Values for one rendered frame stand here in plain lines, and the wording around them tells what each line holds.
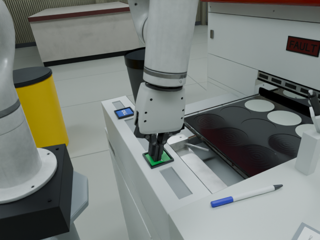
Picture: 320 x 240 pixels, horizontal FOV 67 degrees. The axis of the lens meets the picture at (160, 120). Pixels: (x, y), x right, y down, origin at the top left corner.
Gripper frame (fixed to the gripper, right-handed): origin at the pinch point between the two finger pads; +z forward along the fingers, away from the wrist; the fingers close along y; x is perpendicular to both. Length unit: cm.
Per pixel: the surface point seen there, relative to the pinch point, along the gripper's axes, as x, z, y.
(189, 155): -6.6, 7.8, -14.1
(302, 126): 0.7, -1.4, -48.0
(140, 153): -4.0, 3.0, 2.0
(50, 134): -167, 82, 21
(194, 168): -0.9, 8.2, -12.4
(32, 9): -786, 10, 39
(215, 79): -58, 1, -59
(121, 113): -26.2, 2.2, 0.4
